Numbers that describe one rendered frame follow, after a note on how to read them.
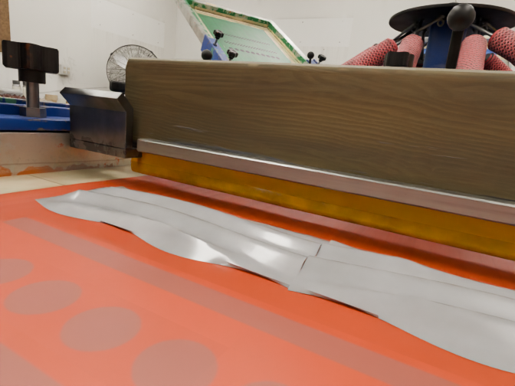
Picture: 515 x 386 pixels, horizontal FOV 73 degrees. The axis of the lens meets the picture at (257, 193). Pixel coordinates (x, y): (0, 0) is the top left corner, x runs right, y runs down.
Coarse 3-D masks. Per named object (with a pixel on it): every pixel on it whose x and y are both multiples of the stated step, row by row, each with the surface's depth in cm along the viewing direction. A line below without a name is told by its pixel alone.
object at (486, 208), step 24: (144, 144) 28; (168, 144) 27; (240, 168) 24; (264, 168) 23; (288, 168) 22; (312, 168) 22; (360, 192) 20; (384, 192) 20; (408, 192) 19; (432, 192) 19; (456, 192) 19; (480, 216) 18; (504, 216) 17
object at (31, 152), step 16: (0, 144) 27; (16, 144) 28; (32, 144) 29; (48, 144) 30; (64, 144) 31; (0, 160) 27; (16, 160) 28; (32, 160) 29; (48, 160) 30; (64, 160) 32; (80, 160) 33; (96, 160) 35; (112, 160) 36; (128, 160) 38; (0, 176) 27
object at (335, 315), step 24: (360, 240) 22; (384, 240) 22; (408, 240) 23; (432, 264) 19; (456, 264) 19; (480, 264) 20; (504, 264) 20; (312, 312) 13; (336, 312) 13; (360, 312) 13; (360, 336) 12; (384, 336) 12; (408, 336) 12; (432, 360) 11; (456, 360) 11; (504, 384) 10
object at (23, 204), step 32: (32, 192) 24; (64, 192) 25; (160, 192) 28; (192, 192) 29; (64, 224) 19; (96, 224) 19; (288, 224) 23; (320, 224) 24; (352, 224) 25; (160, 256) 16; (256, 288) 14
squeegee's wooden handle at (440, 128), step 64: (128, 64) 29; (192, 64) 26; (256, 64) 24; (320, 64) 22; (192, 128) 27; (256, 128) 24; (320, 128) 22; (384, 128) 20; (448, 128) 19; (512, 128) 18; (512, 192) 18
